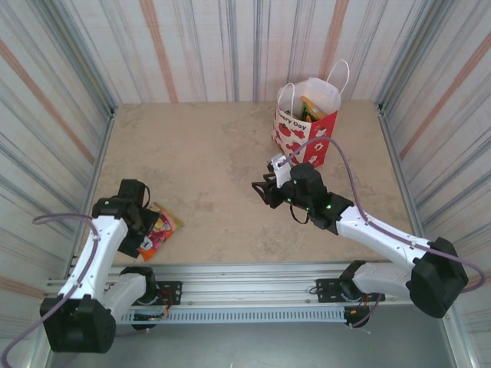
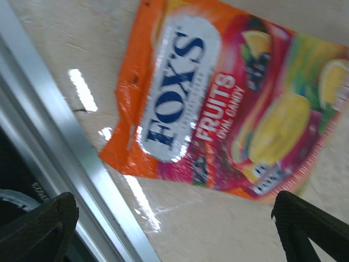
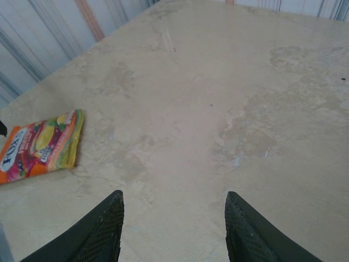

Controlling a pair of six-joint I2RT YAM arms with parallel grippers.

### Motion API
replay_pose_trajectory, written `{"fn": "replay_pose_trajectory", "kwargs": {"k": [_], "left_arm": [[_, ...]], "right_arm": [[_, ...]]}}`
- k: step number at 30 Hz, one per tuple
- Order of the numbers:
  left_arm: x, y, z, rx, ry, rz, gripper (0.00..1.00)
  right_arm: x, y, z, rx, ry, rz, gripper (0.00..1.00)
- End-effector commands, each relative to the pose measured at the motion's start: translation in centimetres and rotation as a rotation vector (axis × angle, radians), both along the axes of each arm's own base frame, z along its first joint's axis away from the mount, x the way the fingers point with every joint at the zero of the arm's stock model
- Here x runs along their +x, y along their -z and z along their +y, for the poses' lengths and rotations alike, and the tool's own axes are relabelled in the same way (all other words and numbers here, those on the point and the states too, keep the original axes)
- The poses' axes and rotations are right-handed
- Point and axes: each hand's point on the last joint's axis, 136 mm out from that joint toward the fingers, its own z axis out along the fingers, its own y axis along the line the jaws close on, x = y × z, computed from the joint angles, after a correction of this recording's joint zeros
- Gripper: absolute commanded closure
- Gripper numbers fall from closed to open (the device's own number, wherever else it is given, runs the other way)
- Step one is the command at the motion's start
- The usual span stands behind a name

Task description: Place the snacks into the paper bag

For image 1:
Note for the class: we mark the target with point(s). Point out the red orange Fox's candy bag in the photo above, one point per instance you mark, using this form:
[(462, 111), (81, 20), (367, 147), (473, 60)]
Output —
[(167, 226)]

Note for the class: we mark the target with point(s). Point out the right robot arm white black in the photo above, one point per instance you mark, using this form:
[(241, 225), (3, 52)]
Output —
[(383, 237)]

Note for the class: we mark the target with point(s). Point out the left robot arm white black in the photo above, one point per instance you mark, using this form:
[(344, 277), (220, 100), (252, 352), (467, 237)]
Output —
[(99, 249)]

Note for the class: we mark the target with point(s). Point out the red white paper bag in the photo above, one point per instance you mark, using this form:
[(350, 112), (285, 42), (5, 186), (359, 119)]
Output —
[(303, 142)]

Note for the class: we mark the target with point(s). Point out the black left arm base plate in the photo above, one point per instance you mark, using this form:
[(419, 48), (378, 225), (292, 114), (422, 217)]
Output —
[(172, 293)]

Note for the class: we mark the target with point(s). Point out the aluminium mounting rail frame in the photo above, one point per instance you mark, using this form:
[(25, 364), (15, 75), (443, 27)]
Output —
[(245, 283)]

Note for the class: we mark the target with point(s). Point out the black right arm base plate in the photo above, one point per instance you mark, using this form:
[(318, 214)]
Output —
[(326, 289)]

